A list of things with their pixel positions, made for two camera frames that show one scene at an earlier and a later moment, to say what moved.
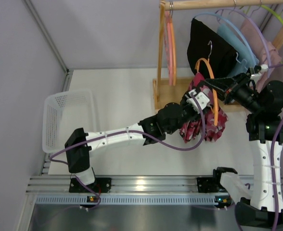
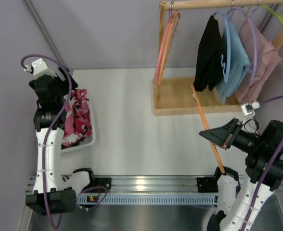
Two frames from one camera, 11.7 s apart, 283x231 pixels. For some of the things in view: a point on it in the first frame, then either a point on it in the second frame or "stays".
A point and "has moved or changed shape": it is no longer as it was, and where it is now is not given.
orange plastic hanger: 208,59 to 194,89
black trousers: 206,46 has moved or changed shape
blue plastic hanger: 237,28 to 227,78
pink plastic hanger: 170,46 to 162,44
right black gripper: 229,91 to 231,134
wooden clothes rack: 171,90 stays
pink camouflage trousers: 212,123 to 78,121
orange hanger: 173,49 to 165,45
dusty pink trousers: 252,32 stays
